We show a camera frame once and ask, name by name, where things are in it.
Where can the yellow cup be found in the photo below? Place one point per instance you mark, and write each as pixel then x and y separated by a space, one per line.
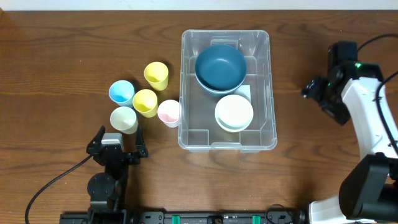
pixel 145 102
pixel 157 74

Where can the pink cup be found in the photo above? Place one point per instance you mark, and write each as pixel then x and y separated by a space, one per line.
pixel 169 113

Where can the dark teal bowl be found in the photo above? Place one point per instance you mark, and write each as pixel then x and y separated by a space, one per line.
pixel 220 69

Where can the yellow cup near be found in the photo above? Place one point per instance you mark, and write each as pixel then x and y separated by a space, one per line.
pixel 145 102

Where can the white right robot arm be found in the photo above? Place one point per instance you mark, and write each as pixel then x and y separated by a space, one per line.
pixel 355 90

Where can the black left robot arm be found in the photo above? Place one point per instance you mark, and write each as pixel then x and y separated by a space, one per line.
pixel 107 189

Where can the light blue-grey small bowl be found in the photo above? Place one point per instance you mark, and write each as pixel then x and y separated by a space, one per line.
pixel 232 129

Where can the pale green cup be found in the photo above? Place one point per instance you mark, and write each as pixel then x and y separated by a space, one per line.
pixel 124 119

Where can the yellow cup far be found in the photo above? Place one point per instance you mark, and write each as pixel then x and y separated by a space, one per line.
pixel 157 74

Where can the white label sticker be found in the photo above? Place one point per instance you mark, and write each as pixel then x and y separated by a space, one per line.
pixel 244 91

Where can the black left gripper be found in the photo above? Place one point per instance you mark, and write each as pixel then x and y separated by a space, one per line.
pixel 117 156

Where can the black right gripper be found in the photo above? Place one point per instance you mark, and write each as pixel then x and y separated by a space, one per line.
pixel 325 101

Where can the clear plastic storage bin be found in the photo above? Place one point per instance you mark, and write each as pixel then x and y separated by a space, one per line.
pixel 198 130

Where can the white small bowl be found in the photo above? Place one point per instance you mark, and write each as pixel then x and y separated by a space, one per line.
pixel 234 110

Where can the light blue cup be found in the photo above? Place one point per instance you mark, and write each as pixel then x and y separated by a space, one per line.
pixel 122 93

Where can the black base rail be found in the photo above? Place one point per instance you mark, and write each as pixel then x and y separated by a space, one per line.
pixel 276 215

